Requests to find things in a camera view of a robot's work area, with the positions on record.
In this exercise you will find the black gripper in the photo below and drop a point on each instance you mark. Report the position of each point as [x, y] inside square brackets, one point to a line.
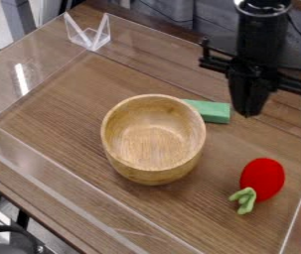
[264, 64]

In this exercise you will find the red plush fruit green leaf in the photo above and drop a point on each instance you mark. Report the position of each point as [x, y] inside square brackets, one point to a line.
[262, 181]

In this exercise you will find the green sponge block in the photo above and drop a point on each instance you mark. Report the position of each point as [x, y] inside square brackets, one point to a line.
[215, 112]

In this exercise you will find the wooden bowl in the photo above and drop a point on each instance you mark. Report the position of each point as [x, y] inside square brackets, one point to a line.
[153, 136]

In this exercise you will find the black metal device base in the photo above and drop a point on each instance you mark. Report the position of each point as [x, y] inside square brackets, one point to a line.
[23, 240]

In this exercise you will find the clear acrylic tray enclosure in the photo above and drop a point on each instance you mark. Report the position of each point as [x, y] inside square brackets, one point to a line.
[58, 88]

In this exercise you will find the clear acrylic corner bracket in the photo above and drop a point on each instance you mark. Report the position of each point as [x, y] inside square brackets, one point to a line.
[90, 38]

